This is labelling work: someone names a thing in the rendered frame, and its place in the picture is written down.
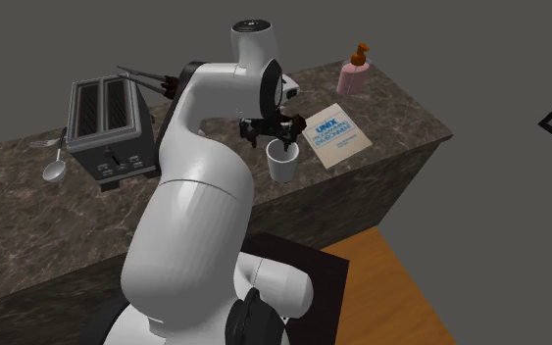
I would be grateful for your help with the pink soap dispenser bottle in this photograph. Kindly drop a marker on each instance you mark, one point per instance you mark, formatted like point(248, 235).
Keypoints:
point(352, 79)

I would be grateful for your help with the silver fork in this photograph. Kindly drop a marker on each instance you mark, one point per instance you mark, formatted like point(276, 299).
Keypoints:
point(46, 143)

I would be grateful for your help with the black robot stand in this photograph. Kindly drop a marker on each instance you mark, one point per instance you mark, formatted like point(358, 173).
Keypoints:
point(321, 286)

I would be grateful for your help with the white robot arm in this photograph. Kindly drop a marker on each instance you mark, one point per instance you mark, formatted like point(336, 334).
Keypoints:
point(189, 229)

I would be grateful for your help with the silver ladle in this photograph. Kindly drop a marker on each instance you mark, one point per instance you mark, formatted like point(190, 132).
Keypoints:
point(54, 170)

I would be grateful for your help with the white cup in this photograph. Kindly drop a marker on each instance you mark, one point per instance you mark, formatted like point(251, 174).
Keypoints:
point(282, 165)

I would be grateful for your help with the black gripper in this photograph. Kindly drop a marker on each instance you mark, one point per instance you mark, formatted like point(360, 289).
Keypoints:
point(270, 127)

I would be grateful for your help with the white and blue book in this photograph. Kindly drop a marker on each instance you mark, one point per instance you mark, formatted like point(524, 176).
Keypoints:
point(337, 136)

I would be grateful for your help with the silver two-slot toaster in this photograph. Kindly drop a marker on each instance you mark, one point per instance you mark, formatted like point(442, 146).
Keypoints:
point(113, 143)

